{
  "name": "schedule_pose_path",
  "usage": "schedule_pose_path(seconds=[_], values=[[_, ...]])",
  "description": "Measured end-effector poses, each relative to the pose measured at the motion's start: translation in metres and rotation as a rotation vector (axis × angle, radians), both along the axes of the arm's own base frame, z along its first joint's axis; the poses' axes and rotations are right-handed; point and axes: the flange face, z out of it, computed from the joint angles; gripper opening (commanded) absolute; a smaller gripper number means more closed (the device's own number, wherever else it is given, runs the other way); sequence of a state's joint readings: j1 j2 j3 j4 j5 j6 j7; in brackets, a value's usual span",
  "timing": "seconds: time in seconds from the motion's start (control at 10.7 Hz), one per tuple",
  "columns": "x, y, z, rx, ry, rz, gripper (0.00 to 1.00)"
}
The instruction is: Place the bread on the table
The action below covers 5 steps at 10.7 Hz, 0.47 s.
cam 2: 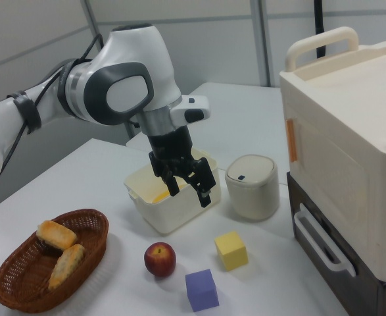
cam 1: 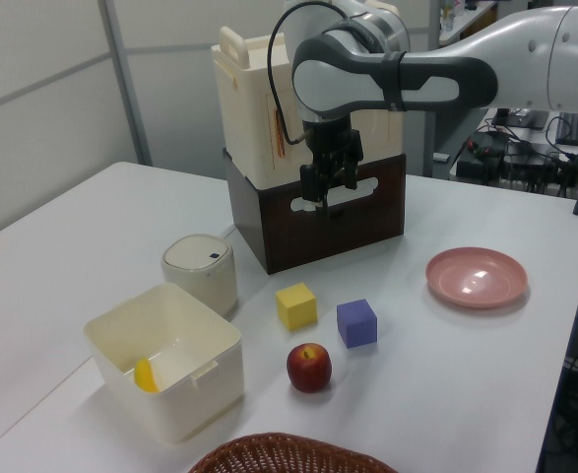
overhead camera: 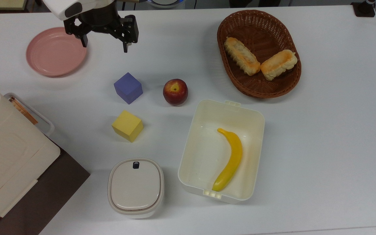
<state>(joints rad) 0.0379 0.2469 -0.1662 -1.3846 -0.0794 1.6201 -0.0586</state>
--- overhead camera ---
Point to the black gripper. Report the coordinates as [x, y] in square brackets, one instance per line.
[98, 16]

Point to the brown wicker basket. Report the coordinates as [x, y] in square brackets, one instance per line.
[263, 29]

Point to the white toy oven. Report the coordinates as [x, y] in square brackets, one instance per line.
[8, 153]

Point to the dark brown drawer cabinet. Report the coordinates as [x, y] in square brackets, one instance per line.
[54, 189]

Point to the pale ridged bread roll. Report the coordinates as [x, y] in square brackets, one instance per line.
[242, 56]

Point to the small white lidded bin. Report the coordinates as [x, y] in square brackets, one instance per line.
[135, 187]

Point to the yellow banana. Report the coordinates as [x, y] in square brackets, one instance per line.
[233, 156]

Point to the pink plate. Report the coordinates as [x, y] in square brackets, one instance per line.
[54, 54]

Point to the white round object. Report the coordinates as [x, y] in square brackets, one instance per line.
[165, 3]

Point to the black clamp mount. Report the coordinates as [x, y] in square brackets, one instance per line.
[364, 9]

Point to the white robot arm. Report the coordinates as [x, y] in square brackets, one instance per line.
[57, 8]

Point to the white plastic container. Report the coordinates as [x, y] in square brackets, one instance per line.
[204, 153]

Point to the orange-topped bread roll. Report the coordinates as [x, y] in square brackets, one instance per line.
[278, 64]

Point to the yellow cube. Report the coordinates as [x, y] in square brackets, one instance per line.
[127, 126]

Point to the purple cube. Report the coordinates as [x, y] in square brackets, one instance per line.
[128, 88]

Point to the red apple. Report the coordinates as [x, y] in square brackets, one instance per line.
[175, 92]

